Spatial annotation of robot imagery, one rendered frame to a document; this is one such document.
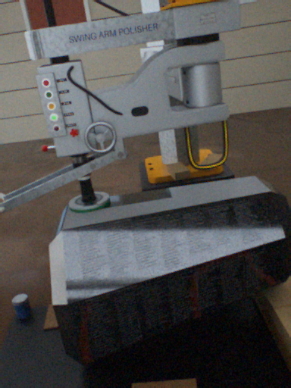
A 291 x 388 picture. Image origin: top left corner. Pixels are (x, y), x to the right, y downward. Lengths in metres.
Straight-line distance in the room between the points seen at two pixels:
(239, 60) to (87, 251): 6.45
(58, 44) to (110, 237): 0.88
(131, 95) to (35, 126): 6.57
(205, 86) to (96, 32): 0.56
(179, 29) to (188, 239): 0.94
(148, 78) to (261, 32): 6.14
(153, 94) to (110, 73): 6.00
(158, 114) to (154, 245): 0.62
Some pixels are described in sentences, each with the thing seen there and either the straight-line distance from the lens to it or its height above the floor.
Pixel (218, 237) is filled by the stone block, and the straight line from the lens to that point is 1.92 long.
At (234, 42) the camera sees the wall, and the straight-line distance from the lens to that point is 7.92.
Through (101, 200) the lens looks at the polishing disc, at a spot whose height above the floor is 0.88.
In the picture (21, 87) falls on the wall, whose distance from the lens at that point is 8.38.
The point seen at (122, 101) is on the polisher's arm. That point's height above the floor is 1.36.
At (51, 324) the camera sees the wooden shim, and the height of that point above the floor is 0.03.
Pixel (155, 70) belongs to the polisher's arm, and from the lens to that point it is 1.95.
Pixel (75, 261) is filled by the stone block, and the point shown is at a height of 0.73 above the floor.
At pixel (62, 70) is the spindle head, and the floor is 1.54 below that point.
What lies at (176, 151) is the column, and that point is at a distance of 2.69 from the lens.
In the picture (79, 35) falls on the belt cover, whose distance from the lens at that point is 1.91.
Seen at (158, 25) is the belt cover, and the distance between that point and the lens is 1.94.
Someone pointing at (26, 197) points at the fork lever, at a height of 0.97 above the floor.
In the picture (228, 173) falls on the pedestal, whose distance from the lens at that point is 2.65.
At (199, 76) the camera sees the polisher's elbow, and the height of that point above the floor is 1.41.
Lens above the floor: 1.63
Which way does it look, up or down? 21 degrees down
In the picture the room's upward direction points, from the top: 9 degrees counter-clockwise
